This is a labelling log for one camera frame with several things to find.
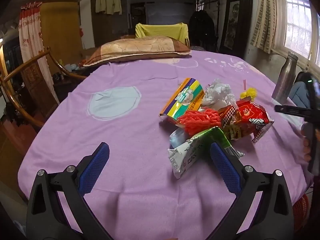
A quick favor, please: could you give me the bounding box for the black hanging coat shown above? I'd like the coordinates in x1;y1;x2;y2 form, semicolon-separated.
189;10;217;53

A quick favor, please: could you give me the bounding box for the dark framed scroll painting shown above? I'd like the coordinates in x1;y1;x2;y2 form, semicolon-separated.
220;0;253;58

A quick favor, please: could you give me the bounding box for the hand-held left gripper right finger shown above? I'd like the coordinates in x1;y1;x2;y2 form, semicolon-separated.
209;141;294;240

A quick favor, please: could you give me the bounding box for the blue chair cushion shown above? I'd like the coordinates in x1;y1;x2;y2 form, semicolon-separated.
287;81;312;110

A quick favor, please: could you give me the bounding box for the red white floral curtain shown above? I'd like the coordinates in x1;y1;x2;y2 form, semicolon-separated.
18;2;60;105

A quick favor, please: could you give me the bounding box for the green white packet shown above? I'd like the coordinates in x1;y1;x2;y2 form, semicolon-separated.
167;127;244;180

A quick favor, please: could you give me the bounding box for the dark wooden wardrobe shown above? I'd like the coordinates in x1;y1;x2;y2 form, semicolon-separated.
90;0;128;48

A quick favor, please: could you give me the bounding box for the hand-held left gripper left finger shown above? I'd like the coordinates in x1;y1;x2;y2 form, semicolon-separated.
26;142;113;240

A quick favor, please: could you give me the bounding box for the red mesh basket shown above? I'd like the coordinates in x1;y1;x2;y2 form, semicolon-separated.
291;194;310;234

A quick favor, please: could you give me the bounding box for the bent rattan chair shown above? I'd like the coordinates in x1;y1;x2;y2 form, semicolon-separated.
0;46;87;128

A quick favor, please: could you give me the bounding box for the person's right hand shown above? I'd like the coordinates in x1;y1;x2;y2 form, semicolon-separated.
302;129;312;163

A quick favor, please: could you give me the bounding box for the yellow wooden door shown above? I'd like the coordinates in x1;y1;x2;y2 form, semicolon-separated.
40;2;82;68

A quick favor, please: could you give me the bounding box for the metal bottle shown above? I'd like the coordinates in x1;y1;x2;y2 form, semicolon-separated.
271;52;299;105

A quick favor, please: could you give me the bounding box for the beige checkered curtain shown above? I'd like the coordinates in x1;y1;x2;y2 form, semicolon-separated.
251;0;278;54

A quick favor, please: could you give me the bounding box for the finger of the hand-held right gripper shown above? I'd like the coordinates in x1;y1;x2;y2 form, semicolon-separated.
274;105;313;117

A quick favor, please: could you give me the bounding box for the yellow purple green snack packet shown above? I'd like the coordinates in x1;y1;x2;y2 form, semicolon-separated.
159;77;206;125

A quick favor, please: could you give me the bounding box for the window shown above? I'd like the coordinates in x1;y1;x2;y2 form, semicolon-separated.
277;0;320;68

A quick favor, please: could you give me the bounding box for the yellow chair cover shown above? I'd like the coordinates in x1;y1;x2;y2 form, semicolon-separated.
135;22;189;46

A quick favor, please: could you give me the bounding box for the white plastic bag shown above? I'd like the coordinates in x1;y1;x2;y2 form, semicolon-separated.
201;78;237;112

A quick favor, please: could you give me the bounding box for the yellow net ball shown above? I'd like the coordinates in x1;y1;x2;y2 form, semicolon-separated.
240;79;258;100

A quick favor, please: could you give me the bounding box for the checkered snack packet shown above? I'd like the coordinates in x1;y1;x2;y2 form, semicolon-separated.
220;105;244;140

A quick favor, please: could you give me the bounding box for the black chair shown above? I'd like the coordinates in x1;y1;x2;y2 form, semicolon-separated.
294;71;308;84

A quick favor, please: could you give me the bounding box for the orange mesh bag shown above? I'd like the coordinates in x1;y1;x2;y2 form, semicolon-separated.
177;107;222;137

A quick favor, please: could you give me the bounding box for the brown gold pillow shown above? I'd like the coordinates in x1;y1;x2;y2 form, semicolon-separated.
82;35;192;67

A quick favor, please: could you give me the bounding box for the grey board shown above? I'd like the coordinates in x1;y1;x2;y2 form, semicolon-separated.
146;2;197;25

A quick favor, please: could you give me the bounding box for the red snack packet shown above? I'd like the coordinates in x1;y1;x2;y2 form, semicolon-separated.
235;99;274;144

